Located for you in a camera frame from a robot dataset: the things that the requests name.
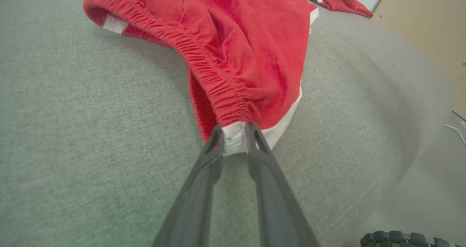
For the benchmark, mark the light wooden cabinet panel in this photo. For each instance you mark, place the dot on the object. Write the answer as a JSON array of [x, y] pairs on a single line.
[[429, 32]]

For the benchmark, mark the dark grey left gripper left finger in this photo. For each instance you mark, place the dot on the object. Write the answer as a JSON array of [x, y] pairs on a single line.
[[196, 196]]

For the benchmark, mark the red shorts with white stripes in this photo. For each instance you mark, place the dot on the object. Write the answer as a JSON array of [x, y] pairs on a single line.
[[236, 47]]

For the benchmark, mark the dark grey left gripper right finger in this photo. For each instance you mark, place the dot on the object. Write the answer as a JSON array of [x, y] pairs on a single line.
[[273, 196]]

